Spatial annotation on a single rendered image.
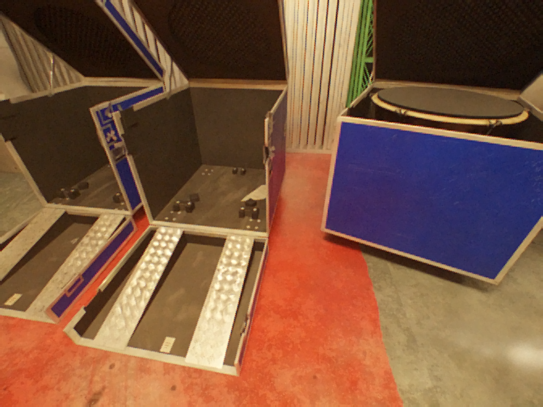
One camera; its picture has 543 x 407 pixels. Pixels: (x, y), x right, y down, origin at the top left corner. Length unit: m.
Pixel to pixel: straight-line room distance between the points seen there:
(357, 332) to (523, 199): 1.02
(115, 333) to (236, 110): 1.85
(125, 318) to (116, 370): 0.25
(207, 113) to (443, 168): 1.91
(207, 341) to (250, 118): 1.78
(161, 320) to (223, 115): 1.72
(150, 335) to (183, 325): 0.17
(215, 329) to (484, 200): 1.50
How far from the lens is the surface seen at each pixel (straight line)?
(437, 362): 1.67
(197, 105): 2.55
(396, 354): 1.60
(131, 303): 1.73
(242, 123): 2.45
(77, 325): 1.74
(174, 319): 1.63
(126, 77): 2.82
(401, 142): 1.46
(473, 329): 1.89
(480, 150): 1.50
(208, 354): 1.48
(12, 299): 2.24
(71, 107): 2.93
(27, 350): 1.93
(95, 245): 2.14
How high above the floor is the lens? 1.34
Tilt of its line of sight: 34 degrees down
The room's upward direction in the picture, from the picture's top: straight up
